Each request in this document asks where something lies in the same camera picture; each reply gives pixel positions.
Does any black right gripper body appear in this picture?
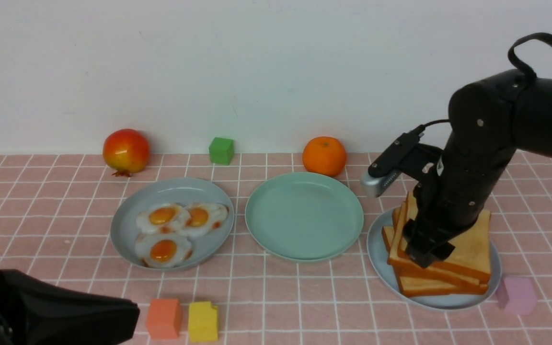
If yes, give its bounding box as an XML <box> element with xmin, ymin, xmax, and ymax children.
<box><xmin>404</xmin><ymin>132</ymin><xmax>516</xmax><ymax>253</ymax></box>

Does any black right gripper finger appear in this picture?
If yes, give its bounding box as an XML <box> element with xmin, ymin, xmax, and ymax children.
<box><xmin>407</xmin><ymin>247</ymin><xmax>436</xmax><ymax>269</ymax></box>
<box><xmin>430</xmin><ymin>242</ymin><xmax>455</xmax><ymax>262</ymax></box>

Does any toast slice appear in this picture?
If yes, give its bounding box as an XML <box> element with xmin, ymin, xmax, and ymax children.
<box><xmin>399</xmin><ymin>193</ymin><xmax>492</xmax><ymax>283</ymax></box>
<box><xmin>390</xmin><ymin>201</ymin><xmax>488</xmax><ymax>283</ymax></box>
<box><xmin>381</xmin><ymin>226</ymin><xmax>488</xmax><ymax>298</ymax></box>
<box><xmin>391</xmin><ymin>206</ymin><xmax>401</xmax><ymax>229</ymax></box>

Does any fried egg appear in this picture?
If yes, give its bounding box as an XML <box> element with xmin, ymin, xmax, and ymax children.
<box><xmin>179</xmin><ymin>202</ymin><xmax>229</xmax><ymax>238</ymax></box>
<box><xmin>136</xmin><ymin>203</ymin><xmax>190</xmax><ymax>234</ymax></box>
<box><xmin>135</xmin><ymin>233</ymin><xmax>193</xmax><ymax>269</ymax></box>

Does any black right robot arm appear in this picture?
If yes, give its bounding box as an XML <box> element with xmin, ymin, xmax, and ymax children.
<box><xmin>403</xmin><ymin>69</ymin><xmax>552</xmax><ymax>268</ymax></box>

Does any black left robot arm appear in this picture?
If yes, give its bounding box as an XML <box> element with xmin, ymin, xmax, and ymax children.
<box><xmin>0</xmin><ymin>269</ymin><xmax>140</xmax><ymax>345</ymax></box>

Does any light blue bread plate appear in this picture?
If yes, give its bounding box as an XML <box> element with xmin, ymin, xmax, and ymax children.
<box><xmin>366</xmin><ymin>207</ymin><xmax>503</xmax><ymax>312</ymax></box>

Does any pink block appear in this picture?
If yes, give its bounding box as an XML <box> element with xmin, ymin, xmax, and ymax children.
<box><xmin>495</xmin><ymin>276</ymin><xmax>538</xmax><ymax>316</ymax></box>

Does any teal green centre plate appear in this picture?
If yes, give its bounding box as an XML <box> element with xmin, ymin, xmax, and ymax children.
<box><xmin>245</xmin><ymin>172</ymin><xmax>364</xmax><ymax>263</ymax></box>

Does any orange mandarin fruit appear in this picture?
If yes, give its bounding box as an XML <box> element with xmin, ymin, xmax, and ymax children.
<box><xmin>302</xmin><ymin>136</ymin><xmax>347</xmax><ymax>177</ymax></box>

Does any yellow block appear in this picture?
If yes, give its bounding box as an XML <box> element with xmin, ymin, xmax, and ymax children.
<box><xmin>188</xmin><ymin>301</ymin><xmax>219</xmax><ymax>343</ymax></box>

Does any green cube block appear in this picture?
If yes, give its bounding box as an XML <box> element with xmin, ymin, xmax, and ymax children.
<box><xmin>208</xmin><ymin>137</ymin><xmax>235</xmax><ymax>166</ymax></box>

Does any grey plate with eggs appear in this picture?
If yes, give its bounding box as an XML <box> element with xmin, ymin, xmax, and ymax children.
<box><xmin>110</xmin><ymin>177</ymin><xmax>236</xmax><ymax>271</ymax></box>

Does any fried egg front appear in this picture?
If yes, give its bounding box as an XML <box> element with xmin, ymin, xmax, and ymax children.
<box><xmin>135</xmin><ymin>233</ymin><xmax>193</xmax><ymax>269</ymax></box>

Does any orange block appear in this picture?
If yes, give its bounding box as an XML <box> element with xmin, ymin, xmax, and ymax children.
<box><xmin>145</xmin><ymin>299</ymin><xmax>183</xmax><ymax>340</ymax></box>

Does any red yellow pomegranate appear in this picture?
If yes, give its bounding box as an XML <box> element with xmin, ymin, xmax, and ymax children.
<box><xmin>102</xmin><ymin>128</ymin><xmax>150</xmax><ymax>177</ymax></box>

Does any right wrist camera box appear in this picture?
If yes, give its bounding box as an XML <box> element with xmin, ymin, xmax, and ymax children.
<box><xmin>360</xmin><ymin>125</ymin><xmax>443</xmax><ymax>198</ymax></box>

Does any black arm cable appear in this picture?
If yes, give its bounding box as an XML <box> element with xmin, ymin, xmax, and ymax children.
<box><xmin>507</xmin><ymin>33</ymin><xmax>552</xmax><ymax>82</ymax></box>

